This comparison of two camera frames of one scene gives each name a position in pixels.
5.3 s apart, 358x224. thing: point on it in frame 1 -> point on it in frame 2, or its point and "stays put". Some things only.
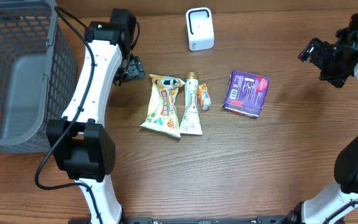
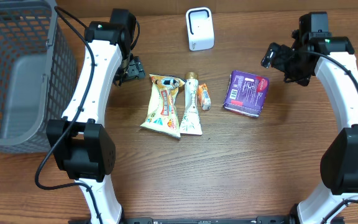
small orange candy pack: (204, 96) stays put
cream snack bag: (162, 114) stays put
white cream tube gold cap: (191, 123) stays put
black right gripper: (339, 76) -> (302, 75)
